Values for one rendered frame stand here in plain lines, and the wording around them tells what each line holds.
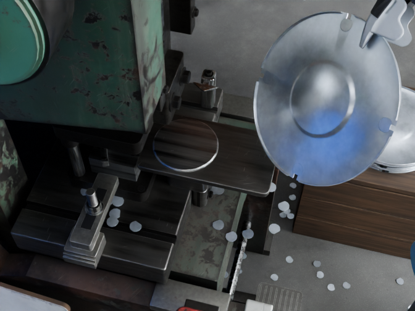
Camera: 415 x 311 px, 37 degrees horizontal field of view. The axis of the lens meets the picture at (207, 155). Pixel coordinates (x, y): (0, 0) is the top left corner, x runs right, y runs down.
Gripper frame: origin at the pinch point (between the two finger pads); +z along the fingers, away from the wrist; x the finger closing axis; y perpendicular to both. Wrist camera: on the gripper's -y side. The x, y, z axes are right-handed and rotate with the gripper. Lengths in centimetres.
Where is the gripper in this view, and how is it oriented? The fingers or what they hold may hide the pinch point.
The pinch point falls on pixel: (364, 39)
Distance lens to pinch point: 101.9
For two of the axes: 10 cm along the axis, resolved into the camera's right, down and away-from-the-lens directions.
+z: -5.7, 7.6, 3.2
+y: 6.0, 6.5, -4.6
